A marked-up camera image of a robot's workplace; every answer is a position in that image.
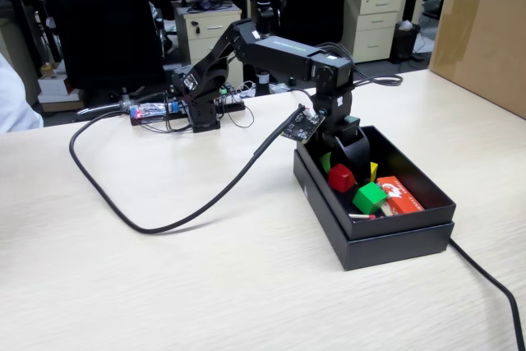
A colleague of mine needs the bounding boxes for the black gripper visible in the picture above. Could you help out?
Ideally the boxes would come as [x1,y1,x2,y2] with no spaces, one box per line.
[310,87,373,187]

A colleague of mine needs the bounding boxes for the red wooden cube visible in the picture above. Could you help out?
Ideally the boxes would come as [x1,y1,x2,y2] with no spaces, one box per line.
[327,163,357,193]

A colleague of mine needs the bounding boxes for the green wooden cube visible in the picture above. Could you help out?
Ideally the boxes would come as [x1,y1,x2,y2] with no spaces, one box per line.
[352,180,389,215]

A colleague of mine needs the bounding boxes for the black cardboard box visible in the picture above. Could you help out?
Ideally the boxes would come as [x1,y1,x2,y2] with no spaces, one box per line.
[295,124,458,242]

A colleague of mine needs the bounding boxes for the black open box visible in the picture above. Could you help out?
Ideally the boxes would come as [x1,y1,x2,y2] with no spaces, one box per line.
[292,149,455,272]

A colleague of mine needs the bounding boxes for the large brown cardboard box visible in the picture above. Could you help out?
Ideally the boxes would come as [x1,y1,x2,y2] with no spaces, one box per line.
[427,0,526,121]

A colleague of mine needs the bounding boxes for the orange matchbox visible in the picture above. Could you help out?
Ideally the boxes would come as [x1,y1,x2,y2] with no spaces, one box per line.
[376,175,425,216]

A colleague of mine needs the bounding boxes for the black trash bin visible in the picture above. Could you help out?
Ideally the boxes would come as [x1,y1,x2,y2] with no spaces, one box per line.
[389,21,422,62]

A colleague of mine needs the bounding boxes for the beige three-drawer cabinet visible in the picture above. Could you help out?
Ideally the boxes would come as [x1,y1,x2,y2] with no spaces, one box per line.
[330,0,404,65]

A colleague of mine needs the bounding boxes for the black mesh office chair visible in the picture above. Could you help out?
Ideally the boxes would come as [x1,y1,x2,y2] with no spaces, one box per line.
[280,0,355,87]

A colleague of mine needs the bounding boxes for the beige drawer cabinet with keys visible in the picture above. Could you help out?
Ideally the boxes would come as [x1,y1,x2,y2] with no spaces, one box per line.
[172,0,244,87]

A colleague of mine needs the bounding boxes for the motor controller board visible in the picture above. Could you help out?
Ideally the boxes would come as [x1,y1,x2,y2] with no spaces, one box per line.
[129,99,181,119]

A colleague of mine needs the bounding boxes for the black headphones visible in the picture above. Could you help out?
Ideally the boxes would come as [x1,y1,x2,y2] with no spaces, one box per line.
[187,0,233,14]

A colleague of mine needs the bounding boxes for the large black office chair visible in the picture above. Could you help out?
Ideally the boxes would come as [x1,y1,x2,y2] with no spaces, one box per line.
[35,0,168,122]

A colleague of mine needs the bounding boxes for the white cartons stack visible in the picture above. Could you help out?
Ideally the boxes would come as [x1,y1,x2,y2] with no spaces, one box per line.
[37,62,85,113]

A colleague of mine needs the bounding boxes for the person in white shirt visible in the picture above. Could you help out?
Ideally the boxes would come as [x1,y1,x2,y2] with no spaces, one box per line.
[0,53,44,135]

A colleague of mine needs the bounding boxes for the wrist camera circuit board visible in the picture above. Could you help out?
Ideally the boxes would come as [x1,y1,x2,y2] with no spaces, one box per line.
[281,104,326,142]

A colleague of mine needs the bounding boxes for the thin black servo wires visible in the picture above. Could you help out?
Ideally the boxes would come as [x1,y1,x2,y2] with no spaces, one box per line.
[141,41,404,134]

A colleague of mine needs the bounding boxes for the thick black power cable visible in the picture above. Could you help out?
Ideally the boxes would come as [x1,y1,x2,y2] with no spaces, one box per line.
[287,86,526,351]

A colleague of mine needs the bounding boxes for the thick black camera cable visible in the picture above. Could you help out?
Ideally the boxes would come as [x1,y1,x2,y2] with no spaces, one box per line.
[68,103,307,235]

